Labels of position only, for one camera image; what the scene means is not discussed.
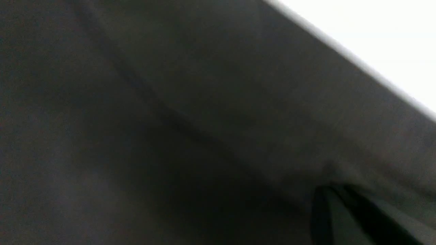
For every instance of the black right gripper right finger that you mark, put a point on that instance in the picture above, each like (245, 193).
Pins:
(395, 227)

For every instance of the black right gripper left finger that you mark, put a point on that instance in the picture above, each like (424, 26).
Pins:
(341, 216)

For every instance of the gray long-sleeve top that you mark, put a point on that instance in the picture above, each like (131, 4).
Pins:
(192, 122)

